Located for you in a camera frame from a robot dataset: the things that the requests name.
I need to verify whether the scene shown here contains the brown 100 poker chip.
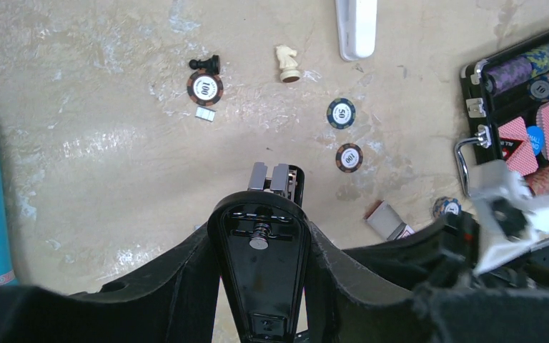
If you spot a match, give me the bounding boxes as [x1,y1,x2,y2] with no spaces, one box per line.
[187,69,224,106]

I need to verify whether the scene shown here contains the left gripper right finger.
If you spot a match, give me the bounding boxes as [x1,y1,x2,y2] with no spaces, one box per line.
[305,225,549,342]

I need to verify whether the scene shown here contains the orange 100 poker chip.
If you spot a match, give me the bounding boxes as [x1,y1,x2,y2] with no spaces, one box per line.
[335,143,363,173]

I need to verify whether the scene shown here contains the red white staple box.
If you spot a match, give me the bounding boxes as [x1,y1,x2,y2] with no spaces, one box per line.
[364,200,415,241]

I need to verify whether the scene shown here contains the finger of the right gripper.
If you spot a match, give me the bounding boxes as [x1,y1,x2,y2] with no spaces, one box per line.
[344,215,474,290]

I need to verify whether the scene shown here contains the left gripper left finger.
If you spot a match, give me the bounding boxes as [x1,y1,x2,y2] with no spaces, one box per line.
[0,227,219,342]

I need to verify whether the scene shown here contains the metal staple strip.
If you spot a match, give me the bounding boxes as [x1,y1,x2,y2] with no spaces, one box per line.
[195,106,216,122]

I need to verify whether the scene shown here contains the black stapler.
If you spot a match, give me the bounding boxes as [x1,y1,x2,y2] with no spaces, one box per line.
[207,162,312,342]

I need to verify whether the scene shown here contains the black chess pawn lying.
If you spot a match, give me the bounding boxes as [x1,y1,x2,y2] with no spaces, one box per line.
[189,54,220,75]

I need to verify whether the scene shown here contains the blue 50 poker chip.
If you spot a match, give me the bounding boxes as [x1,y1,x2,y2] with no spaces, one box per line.
[326,98,356,129]

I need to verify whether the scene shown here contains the white stapler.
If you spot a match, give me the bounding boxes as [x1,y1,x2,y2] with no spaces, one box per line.
[335,0,378,61]

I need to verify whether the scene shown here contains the blue dealer button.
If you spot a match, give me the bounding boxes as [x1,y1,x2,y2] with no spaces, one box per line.
[526,125,546,158]

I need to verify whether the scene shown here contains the pink playing card deck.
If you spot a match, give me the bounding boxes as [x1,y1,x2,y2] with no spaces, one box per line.
[498,116,538,176]

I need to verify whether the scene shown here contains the white chess piece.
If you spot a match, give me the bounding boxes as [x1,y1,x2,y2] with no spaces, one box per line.
[275,45,302,83]

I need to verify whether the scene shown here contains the black poker chip case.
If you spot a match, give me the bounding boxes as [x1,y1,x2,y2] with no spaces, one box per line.
[455,29,549,195]

